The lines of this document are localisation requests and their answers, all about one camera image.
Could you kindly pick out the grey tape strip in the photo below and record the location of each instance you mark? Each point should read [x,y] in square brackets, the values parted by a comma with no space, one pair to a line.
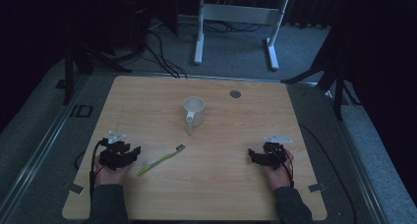
[317,187]
[76,188]

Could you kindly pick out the black tripod stand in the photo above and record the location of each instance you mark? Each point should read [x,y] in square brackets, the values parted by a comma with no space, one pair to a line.
[69,76]
[338,93]

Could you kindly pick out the person's right hand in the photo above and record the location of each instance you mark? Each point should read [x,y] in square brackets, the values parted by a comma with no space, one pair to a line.
[278,177]

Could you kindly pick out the grey table grommet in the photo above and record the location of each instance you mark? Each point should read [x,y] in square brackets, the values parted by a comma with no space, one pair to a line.
[235,94]

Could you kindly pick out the person's left hand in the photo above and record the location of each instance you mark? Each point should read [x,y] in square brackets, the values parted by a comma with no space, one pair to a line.
[109,175]

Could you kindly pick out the dark computer tower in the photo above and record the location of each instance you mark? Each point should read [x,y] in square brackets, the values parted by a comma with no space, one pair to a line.
[140,17]

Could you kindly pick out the green toothbrush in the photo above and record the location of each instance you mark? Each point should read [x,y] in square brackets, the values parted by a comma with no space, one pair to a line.
[159,161]

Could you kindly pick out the white desk frame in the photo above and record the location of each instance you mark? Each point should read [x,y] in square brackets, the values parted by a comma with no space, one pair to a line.
[241,13]

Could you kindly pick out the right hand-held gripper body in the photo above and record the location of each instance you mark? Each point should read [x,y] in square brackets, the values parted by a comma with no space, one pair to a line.
[274,152]

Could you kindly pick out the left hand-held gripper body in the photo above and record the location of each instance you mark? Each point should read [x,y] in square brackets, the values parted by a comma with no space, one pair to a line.
[113,153]

